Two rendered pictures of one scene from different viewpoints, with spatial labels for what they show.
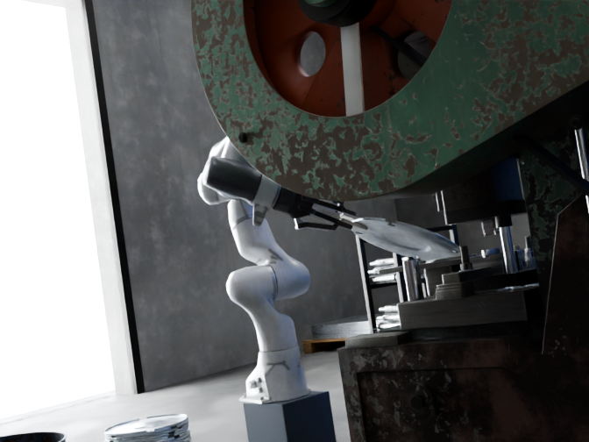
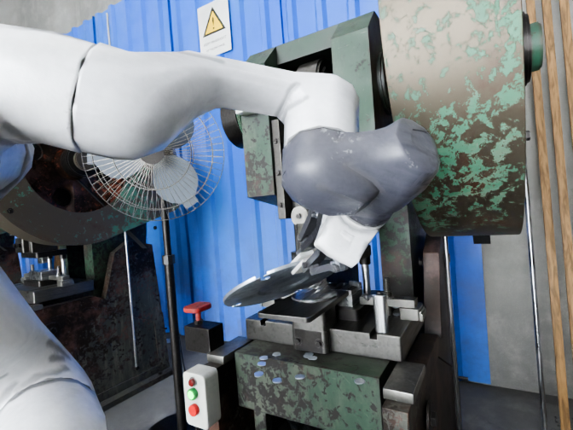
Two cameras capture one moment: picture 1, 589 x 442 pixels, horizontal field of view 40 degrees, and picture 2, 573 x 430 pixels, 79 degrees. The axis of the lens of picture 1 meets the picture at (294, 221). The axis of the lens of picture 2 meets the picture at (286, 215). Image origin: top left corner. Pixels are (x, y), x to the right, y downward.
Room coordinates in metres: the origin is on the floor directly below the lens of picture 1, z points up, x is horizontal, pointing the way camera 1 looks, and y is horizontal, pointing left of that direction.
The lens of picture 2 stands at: (2.16, 0.55, 1.01)
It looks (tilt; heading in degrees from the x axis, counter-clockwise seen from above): 1 degrees down; 260
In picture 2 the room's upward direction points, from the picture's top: 4 degrees counter-clockwise
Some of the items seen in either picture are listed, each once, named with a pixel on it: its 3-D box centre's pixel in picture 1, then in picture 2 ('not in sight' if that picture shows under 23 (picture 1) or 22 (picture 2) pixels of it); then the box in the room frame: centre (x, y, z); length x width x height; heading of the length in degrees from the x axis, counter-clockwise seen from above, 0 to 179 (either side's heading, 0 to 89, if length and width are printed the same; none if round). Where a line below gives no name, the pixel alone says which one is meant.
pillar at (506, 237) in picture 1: (507, 240); (366, 273); (1.76, -0.45, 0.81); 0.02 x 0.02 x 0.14
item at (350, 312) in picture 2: (506, 278); (335, 305); (1.86, -0.46, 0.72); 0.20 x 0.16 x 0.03; 140
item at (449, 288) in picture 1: (464, 270); (390, 296); (1.74, -0.34, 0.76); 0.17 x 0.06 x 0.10; 140
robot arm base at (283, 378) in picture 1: (273, 373); not in sight; (2.42, 0.13, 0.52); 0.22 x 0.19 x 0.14; 42
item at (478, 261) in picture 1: (499, 262); (332, 293); (1.87, -0.45, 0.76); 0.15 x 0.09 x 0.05; 140
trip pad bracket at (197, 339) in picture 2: not in sight; (205, 354); (2.25, -0.48, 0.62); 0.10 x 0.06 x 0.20; 140
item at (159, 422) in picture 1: (146, 424); not in sight; (2.88, 0.62, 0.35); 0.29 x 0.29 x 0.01
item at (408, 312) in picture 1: (507, 298); (335, 320); (1.86, -0.45, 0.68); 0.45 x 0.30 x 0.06; 140
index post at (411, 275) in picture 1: (413, 278); (380, 311); (1.81, -0.24, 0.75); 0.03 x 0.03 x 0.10; 50
